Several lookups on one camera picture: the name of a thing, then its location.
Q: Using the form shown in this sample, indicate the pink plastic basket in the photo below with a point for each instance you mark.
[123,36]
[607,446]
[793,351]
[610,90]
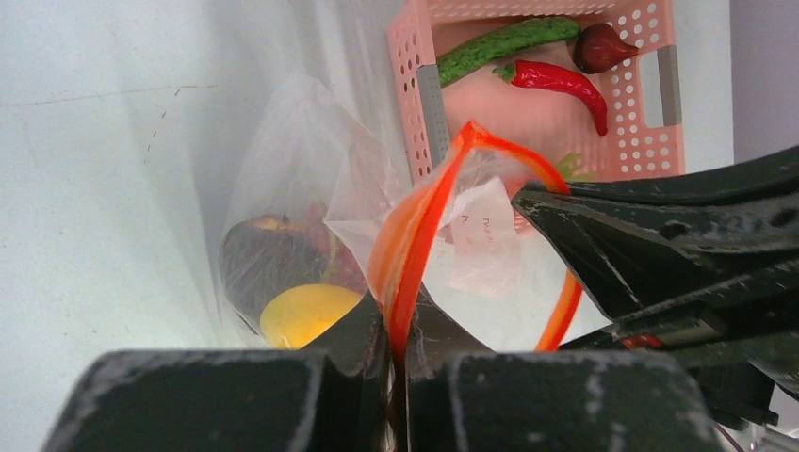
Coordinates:
[645,133]

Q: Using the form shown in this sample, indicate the red grape bunch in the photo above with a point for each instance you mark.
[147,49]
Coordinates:
[339,266]

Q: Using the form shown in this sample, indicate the orange carrot green top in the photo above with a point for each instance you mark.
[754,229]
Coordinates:
[572,169]

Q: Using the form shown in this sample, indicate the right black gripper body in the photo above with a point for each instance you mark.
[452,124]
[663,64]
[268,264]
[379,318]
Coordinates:
[738,353]

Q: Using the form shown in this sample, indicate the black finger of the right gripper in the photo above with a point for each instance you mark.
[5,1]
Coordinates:
[719,236]

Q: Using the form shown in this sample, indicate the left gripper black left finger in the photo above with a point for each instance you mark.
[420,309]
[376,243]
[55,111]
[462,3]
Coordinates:
[327,396]

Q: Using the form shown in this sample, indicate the red strawberry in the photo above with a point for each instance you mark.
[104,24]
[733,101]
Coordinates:
[599,47]

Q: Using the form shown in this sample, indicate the clear zip bag orange zipper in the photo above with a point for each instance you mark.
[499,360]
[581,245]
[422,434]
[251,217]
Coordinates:
[309,148]

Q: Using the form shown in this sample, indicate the yellow mango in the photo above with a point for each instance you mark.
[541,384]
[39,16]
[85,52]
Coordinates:
[301,314]

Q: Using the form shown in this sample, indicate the green cucumber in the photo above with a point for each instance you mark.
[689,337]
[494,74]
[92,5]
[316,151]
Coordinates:
[478,52]

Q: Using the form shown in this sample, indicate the red chili pepper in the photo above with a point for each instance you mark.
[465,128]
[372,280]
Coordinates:
[527,74]

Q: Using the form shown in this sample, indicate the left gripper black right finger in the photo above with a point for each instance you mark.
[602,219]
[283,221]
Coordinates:
[462,396]

